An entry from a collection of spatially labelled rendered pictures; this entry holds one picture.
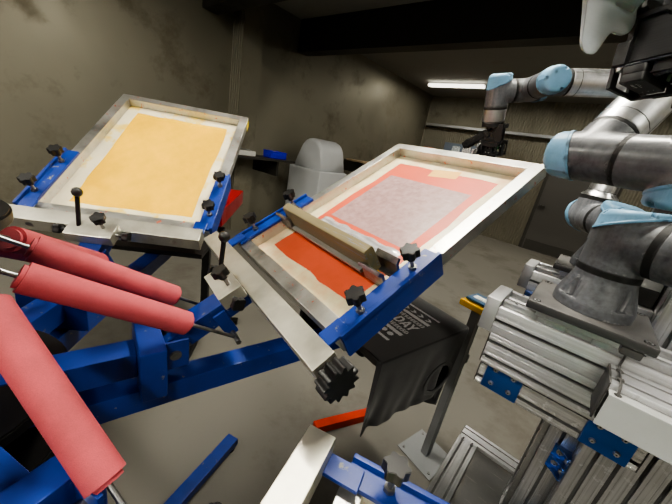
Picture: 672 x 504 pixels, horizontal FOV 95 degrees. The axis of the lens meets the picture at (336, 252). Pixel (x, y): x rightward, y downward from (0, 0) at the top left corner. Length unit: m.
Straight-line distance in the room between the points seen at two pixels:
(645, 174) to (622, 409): 0.42
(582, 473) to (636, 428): 0.49
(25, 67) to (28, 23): 0.37
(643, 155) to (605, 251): 0.31
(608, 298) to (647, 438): 0.25
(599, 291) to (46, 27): 4.45
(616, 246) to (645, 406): 0.30
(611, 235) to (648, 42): 0.48
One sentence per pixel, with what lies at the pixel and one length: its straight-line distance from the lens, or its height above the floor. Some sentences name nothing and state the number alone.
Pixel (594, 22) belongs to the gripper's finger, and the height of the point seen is 1.64.
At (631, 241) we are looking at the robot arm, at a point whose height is 1.43.
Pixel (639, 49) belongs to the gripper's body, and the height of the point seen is 1.63.
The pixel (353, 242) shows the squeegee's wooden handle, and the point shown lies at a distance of 0.74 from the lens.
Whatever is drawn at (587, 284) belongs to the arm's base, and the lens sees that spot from 0.86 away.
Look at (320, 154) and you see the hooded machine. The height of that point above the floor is 1.33.
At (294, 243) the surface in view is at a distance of 1.01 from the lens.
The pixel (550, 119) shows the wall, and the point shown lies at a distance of 8.69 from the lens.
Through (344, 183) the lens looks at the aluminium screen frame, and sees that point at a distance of 1.20.
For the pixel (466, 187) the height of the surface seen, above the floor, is 1.45.
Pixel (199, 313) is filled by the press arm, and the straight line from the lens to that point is 0.80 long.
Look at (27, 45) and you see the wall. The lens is 4.37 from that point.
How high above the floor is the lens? 1.50
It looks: 19 degrees down
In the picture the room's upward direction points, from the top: 11 degrees clockwise
